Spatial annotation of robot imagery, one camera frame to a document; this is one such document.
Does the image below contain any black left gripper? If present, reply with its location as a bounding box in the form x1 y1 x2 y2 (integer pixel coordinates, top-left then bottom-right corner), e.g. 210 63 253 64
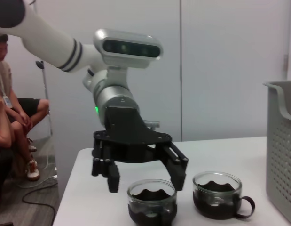
91 105 190 194

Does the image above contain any glass teacup black sleeve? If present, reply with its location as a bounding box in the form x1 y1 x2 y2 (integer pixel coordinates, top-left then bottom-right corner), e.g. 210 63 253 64
192 171 256 218
126 178 178 224

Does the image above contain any grey perforated storage bin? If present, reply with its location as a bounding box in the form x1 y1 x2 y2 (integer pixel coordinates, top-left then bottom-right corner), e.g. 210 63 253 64
262 80 291 226

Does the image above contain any grey metal stand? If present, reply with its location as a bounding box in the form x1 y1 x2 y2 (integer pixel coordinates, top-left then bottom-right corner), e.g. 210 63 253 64
35 60 53 136

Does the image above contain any seated person beige shirt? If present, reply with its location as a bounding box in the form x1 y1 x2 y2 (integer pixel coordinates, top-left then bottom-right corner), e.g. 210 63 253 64
0 34 51 153

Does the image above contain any black floor cable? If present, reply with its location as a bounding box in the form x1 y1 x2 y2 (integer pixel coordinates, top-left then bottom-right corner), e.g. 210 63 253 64
22 181 59 226

